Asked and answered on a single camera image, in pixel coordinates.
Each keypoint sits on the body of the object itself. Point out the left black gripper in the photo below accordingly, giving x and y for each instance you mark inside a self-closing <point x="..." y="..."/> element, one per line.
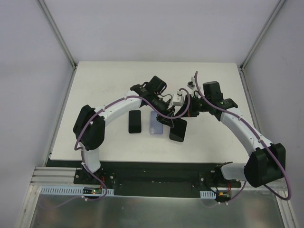
<point x="167" y="114"/>

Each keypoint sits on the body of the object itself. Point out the white cable duct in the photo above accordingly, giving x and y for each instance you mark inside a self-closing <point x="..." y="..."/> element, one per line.
<point x="76" y="191"/>
<point x="207" y="194"/>

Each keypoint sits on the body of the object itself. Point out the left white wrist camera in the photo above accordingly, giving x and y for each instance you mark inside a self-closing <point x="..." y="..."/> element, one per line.
<point x="177" y="99"/>

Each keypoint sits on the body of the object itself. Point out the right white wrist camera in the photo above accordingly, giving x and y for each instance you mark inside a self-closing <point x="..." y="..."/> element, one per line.
<point x="191" y="84"/>

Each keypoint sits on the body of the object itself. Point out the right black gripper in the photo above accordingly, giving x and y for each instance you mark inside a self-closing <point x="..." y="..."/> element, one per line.
<point x="188" y="107"/>

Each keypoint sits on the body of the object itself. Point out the right aluminium frame post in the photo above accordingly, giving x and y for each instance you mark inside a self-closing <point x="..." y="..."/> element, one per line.
<point x="268" y="23"/>

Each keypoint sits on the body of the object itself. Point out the aluminium frame post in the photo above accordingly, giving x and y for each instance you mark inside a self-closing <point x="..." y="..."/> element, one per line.
<point x="268" y="23"/>
<point x="56" y="32"/>

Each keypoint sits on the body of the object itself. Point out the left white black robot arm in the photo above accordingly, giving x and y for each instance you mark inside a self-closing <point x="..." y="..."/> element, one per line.
<point x="90" y="125"/>

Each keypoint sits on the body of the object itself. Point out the reflective metal sheet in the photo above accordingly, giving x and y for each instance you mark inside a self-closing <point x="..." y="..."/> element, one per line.
<point x="251" y="209"/>

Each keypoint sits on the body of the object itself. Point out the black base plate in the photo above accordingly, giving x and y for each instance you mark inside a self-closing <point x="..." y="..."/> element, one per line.
<point x="152" y="179"/>

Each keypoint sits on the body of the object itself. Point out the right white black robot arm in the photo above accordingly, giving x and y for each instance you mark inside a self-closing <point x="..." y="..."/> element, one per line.
<point x="266" y="160"/>

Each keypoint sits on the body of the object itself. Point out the aluminium rail profile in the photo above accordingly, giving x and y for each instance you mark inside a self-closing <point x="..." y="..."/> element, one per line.
<point x="53" y="176"/>

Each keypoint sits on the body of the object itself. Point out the left aluminium frame post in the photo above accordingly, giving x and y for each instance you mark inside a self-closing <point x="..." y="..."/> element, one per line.
<point x="56" y="32"/>

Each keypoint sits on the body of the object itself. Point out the left white cable duct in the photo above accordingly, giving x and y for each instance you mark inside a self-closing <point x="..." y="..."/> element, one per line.
<point x="76" y="191"/>

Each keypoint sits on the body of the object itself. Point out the right white cable duct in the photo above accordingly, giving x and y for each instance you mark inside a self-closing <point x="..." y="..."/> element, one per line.
<point x="207" y="194"/>

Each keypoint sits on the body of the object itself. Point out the black smartphone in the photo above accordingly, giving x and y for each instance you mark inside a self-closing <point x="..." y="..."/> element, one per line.
<point x="134" y="121"/>
<point x="178" y="131"/>

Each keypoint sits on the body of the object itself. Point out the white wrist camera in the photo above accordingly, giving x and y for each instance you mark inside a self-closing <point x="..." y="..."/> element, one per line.
<point x="191" y="84"/>
<point x="177" y="99"/>

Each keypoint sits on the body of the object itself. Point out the lilac phone case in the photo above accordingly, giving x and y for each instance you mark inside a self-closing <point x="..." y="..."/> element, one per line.
<point x="155" y="127"/>

